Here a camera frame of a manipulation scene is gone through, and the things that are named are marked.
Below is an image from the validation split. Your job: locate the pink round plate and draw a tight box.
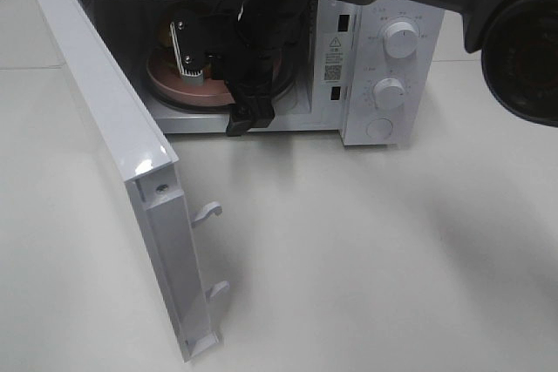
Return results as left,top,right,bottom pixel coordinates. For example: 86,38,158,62
146,48,235,108

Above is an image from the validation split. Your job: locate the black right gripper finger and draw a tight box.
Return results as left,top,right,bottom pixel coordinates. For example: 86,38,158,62
224,65,276,136
169,8,205,85

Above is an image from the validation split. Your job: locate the white microwave oven body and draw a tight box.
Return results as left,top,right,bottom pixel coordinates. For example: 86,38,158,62
79,0,443,145

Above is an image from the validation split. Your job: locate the white timer knob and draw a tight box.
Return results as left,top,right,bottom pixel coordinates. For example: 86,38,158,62
372,78,405,110

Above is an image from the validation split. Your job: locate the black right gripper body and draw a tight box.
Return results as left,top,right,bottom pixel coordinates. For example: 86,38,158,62
195,0,345,85

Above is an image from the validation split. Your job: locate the upper white power knob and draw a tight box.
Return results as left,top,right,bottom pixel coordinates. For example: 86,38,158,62
381,18,419,59

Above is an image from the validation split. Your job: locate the burger with sesame bun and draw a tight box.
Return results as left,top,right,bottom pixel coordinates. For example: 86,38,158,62
156,15,173,49

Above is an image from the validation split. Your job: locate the white microwave door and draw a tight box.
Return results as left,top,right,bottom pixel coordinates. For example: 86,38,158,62
37,0,229,362

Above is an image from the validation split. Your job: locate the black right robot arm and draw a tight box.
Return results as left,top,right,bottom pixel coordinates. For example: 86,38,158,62
170,0,557,136

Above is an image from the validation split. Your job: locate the glass microwave turntable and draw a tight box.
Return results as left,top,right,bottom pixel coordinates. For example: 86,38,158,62
147,71,300,114

